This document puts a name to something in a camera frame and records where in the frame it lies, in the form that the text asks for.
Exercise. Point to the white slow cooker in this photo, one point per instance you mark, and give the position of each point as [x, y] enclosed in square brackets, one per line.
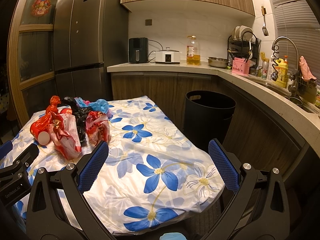
[168, 56]

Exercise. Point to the window blinds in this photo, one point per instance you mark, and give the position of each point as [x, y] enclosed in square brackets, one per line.
[295, 20]

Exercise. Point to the beer can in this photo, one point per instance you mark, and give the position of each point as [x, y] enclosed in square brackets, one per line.
[264, 71]

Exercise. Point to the hanging slotted spatula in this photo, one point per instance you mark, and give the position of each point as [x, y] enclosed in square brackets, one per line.
[264, 27]

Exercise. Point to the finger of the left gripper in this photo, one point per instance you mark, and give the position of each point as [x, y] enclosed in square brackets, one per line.
[18, 168]
[5, 149]

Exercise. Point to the white dish soap bottle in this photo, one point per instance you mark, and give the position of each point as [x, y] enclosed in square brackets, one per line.
[270, 68]

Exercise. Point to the blue floral tablecloth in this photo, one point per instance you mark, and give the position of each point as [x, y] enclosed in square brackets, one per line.
[153, 176]

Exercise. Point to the white plates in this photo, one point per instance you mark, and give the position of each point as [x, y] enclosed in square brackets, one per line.
[242, 33]

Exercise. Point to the black air fryer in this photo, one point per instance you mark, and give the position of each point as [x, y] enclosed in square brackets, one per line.
[138, 50]

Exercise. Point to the black plastic bag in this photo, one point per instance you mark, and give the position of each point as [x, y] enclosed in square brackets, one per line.
[80, 114]

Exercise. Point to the pink cloth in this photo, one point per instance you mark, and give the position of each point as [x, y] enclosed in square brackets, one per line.
[306, 72]

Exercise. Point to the yellow detergent bottle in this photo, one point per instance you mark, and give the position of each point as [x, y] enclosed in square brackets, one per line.
[282, 69]

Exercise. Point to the cooking oil bottle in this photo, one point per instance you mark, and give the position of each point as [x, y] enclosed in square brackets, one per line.
[193, 51]

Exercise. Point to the steel kitchen faucet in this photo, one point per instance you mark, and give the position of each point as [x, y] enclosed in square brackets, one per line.
[293, 73]

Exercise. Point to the red plastic bag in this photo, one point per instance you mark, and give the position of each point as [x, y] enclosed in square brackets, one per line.
[43, 122]

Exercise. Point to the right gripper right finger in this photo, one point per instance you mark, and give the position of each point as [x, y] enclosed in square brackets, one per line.
[259, 207]

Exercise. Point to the dark wall socket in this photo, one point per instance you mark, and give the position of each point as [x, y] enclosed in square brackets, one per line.
[148, 22]

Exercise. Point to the black trash bin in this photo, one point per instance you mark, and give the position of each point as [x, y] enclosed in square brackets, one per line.
[207, 116]

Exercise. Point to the red white snack wrapper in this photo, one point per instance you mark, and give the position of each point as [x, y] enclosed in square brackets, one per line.
[64, 134]

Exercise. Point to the dark steel refrigerator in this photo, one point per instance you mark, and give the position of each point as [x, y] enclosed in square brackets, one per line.
[89, 36]

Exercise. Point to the steel mixing bowl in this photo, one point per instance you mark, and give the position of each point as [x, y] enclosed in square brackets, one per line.
[217, 62]

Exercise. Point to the black dish rack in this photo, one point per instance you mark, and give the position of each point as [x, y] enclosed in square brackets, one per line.
[245, 46]

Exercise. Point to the wooden glass door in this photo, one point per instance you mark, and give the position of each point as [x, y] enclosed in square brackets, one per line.
[30, 57]

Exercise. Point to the pink utensil basket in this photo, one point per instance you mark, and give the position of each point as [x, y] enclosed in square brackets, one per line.
[240, 67]

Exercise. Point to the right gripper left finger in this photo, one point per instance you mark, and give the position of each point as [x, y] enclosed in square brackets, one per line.
[46, 217]

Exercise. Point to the steel sink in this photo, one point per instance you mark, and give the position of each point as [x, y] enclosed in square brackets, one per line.
[286, 94]

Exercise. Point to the wooden lower cabinets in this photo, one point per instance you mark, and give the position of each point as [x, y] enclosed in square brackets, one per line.
[257, 134]

